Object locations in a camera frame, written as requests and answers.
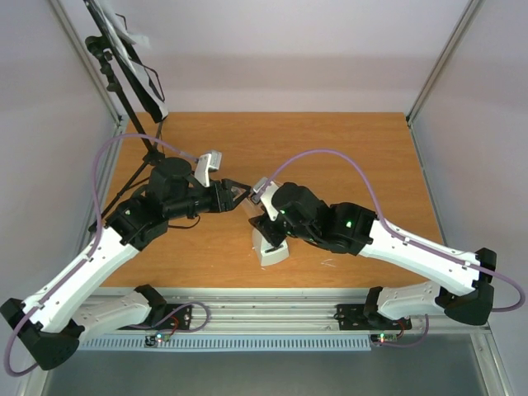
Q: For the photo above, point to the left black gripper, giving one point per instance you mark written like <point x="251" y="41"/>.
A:
<point x="226" y="203"/>

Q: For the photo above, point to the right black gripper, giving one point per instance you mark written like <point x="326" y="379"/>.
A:
<point x="268" y="224"/>

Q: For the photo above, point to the white metronome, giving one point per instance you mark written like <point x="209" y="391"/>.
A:
<point x="267" y="254"/>

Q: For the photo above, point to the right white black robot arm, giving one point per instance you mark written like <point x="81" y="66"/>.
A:
<point x="458" y="284"/>

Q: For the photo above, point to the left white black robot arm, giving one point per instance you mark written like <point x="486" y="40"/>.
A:
<point x="171" y="192"/>

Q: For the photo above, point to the black music stand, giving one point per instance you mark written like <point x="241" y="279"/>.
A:
<point x="110" y="46"/>

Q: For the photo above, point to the left small circuit board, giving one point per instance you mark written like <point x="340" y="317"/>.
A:
<point x="156" y="340"/>

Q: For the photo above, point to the small circuit board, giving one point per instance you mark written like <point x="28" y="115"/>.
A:
<point x="156" y="340"/>
<point x="382" y="338"/>

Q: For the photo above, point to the right small circuit board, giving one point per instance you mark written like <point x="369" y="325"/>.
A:
<point x="382" y="338"/>

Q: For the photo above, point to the white sheet music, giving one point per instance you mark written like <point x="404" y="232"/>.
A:
<point x="117" y="21"/>

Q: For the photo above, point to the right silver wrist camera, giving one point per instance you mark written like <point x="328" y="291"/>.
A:
<point x="263" y="197"/>

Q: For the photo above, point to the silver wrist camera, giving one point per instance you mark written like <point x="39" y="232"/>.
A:
<point x="263" y="197"/>
<point x="207" y="163"/>

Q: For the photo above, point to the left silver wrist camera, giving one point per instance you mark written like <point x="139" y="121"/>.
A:
<point x="207" y="163"/>

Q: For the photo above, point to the aluminium frame rail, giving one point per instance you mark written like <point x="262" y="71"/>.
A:
<point x="264" y="307"/>

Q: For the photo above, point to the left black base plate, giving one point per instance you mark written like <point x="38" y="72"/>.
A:
<point x="175" y="316"/>

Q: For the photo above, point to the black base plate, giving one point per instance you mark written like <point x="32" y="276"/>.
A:
<point x="175" y="316"/>
<point x="352" y="317"/>

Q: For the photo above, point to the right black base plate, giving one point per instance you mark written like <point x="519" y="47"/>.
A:
<point x="352" y="317"/>

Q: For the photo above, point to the grey slotted cable duct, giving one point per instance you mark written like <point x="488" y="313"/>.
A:
<point x="233" y="343"/>

